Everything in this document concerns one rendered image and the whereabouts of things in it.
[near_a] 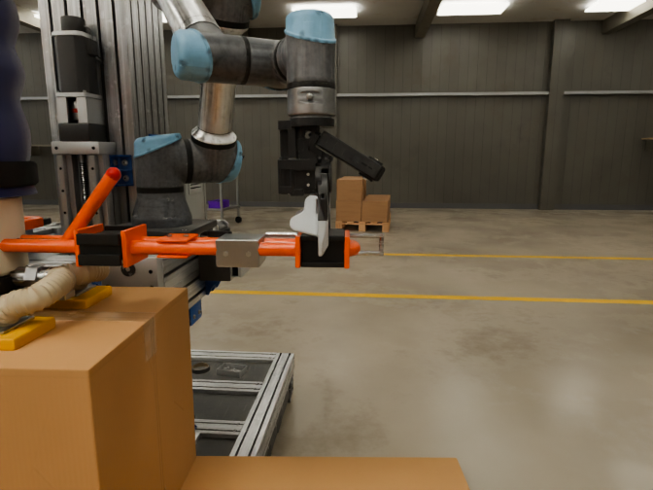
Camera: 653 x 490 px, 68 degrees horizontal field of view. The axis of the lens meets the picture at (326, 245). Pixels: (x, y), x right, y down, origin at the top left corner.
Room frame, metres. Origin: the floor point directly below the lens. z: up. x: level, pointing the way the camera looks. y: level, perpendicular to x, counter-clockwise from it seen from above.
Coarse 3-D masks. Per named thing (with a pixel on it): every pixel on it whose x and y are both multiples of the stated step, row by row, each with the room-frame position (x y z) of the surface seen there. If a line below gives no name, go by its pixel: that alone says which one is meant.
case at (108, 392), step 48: (144, 288) 0.97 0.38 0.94; (48, 336) 0.70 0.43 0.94; (96, 336) 0.70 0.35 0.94; (144, 336) 0.76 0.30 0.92; (0, 384) 0.59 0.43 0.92; (48, 384) 0.59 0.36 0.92; (96, 384) 0.60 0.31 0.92; (144, 384) 0.74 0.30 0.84; (0, 432) 0.59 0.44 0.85; (48, 432) 0.59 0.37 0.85; (96, 432) 0.59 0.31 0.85; (144, 432) 0.73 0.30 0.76; (192, 432) 0.97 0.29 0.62; (0, 480) 0.59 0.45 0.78; (48, 480) 0.59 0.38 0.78; (96, 480) 0.58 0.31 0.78; (144, 480) 0.72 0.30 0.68
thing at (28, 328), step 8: (24, 320) 0.71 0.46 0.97; (32, 320) 0.72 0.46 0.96; (40, 320) 0.72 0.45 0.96; (48, 320) 0.73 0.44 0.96; (0, 328) 0.67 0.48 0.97; (8, 328) 0.67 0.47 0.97; (16, 328) 0.69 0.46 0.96; (24, 328) 0.69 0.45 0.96; (32, 328) 0.69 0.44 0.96; (40, 328) 0.70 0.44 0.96; (48, 328) 0.72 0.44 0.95; (0, 336) 0.65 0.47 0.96; (8, 336) 0.65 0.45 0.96; (16, 336) 0.65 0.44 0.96; (24, 336) 0.67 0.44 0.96; (32, 336) 0.68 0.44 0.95; (0, 344) 0.64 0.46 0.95; (8, 344) 0.64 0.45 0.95; (16, 344) 0.65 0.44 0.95; (24, 344) 0.67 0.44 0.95
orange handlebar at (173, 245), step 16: (32, 224) 1.02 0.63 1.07; (16, 240) 0.77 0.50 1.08; (32, 240) 0.77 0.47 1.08; (48, 240) 0.76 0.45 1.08; (64, 240) 0.76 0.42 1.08; (144, 240) 0.76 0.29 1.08; (160, 240) 0.75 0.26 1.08; (176, 240) 0.75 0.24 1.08; (192, 240) 0.79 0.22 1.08; (208, 240) 0.79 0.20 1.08; (272, 240) 0.79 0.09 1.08; (288, 240) 0.79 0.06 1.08; (352, 240) 0.78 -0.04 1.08; (160, 256) 0.75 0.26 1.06; (176, 256) 0.75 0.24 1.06; (288, 256) 0.75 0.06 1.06; (352, 256) 0.75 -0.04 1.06
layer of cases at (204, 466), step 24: (216, 456) 0.99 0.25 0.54; (240, 456) 0.99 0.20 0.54; (264, 456) 0.99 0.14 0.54; (192, 480) 0.90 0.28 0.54; (216, 480) 0.90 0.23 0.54; (240, 480) 0.90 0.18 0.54; (264, 480) 0.90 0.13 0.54; (288, 480) 0.90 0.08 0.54; (312, 480) 0.90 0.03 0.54; (336, 480) 0.90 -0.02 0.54; (360, 480) 0.90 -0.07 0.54; (384, 480) 0.90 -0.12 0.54; (408, 480) 0.90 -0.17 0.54; (432, 480) 0.90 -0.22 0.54; (456, 480) 0.90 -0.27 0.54
